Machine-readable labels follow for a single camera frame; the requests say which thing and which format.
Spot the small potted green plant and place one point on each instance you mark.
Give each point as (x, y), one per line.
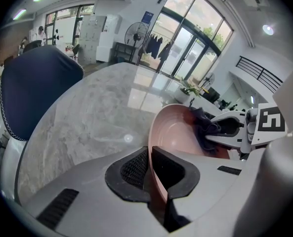
(189, 89)

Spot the blue upholstered chair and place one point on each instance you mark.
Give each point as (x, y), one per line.
(37, 88)

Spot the rack of dark clothes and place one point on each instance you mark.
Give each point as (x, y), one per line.
(158, 46)

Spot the big pink plate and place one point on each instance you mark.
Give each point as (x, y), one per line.
(171, 132)

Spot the black balcony railing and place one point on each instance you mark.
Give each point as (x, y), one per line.
(260, 73)

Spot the black metal rack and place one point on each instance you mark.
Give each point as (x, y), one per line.
(122, 52)

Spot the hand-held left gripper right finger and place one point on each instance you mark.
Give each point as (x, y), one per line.
(210, 186)

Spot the blue wall poster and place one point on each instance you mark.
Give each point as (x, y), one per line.
(148, 17)

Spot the dark blue cloth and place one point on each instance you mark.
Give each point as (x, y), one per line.
(205, 130)

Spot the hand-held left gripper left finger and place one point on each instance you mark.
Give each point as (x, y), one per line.
(87, 201)

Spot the large black standing fan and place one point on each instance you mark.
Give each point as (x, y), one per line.
(136, 34)

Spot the round ceiling light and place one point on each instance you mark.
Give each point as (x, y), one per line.
(268, 29)

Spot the glass entrance door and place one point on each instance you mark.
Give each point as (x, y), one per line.
(193, 33)

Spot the whiteboard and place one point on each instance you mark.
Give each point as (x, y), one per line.
(64, 31)

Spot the small black standing fan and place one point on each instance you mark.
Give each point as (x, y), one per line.
(209, 79)

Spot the white storage cabinets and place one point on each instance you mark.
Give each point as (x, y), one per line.
(94, 38)

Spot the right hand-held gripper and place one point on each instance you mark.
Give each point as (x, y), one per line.
(271, 118)

